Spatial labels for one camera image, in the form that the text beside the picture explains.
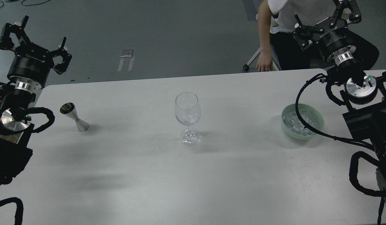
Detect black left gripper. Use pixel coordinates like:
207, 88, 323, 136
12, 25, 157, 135
0, 16, 72, 89

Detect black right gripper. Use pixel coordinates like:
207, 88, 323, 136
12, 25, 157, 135
292, 0, 362, 63

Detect steel cocktail jigger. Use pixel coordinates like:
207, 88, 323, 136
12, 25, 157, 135
60, 102, 90, 132

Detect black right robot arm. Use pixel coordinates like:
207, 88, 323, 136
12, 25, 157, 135
292, 0, 386, 224

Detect person's bare forearm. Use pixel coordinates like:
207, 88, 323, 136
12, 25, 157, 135
258, 0, 272, 54

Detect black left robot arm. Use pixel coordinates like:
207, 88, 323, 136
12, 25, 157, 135
0, 16, 72, 186

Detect pale green ice bowl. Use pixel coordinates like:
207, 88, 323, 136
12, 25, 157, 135
281, 103, 325, 140

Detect clear wine glass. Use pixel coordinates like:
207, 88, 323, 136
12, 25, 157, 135
174, 92, 201, 145

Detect person's bare hand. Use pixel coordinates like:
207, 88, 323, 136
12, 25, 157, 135
256, 50, 273, 72

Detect person in white shirt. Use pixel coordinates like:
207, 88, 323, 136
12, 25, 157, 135
257, 0, 379, 72

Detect white office chair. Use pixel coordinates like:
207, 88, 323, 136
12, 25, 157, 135
243, 14, 282, 72

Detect black floor cables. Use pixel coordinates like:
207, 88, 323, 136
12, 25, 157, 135
0, 0, 53, 12

